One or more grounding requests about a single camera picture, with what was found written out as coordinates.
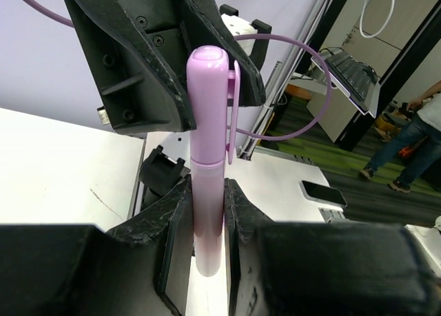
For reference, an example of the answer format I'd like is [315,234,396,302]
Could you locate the laptop on stand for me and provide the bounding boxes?
[320,48,380,118]

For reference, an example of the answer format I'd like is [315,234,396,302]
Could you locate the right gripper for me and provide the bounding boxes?
[64,0,266,135]

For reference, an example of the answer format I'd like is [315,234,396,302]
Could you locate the purple highlighter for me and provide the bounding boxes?
[187,45,240,277]

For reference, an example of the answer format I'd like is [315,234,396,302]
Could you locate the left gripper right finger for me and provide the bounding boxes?
[224,179,440,315]

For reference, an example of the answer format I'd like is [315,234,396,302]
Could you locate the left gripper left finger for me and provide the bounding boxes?
[1,178,192,315]

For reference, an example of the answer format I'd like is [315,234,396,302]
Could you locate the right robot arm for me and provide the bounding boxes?
[64,0,271,205]

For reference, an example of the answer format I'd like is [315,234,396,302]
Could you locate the person in background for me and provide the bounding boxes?
[358,81,441,193]

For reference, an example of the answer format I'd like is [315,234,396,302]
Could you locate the smartphone on table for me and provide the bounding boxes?
[300,180,347,208]

